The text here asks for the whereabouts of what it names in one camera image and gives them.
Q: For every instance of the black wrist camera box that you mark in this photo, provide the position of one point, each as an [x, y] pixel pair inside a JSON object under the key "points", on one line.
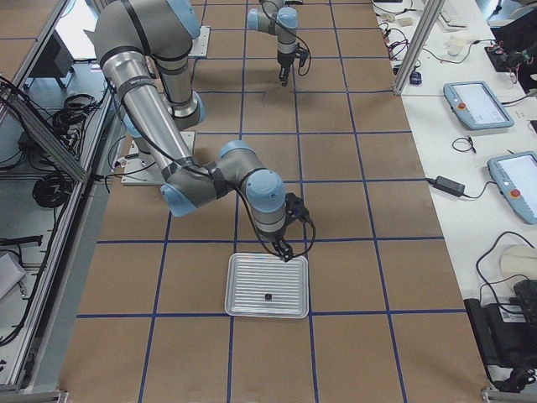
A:
{"points": [[295, 209]]}

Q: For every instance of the lower blue teach pendant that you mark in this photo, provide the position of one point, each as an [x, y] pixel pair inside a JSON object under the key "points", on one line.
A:
{"points": [[515, 175]]}

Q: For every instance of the blue teach pendant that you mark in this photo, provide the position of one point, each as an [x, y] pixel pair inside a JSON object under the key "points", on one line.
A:
{"points": [[476, 106], [515, 175]]}

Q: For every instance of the silver ribbed metal tray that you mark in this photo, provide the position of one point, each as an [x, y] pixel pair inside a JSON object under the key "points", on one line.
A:
{"points": [[252, 275]]}

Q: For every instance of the upper blue teach pendant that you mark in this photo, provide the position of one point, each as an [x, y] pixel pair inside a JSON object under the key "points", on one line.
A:
{"points": [[476, 106]]}

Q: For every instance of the black power adapter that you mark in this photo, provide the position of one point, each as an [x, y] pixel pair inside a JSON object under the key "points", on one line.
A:
{"points": [[446, 185]]}

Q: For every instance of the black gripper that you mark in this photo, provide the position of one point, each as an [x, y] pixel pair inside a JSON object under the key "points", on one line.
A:
{"points": [[276, 239]]}

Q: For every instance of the aluminium frame post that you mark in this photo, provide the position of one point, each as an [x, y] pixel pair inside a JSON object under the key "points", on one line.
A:
{"points": [[430, 14]]}

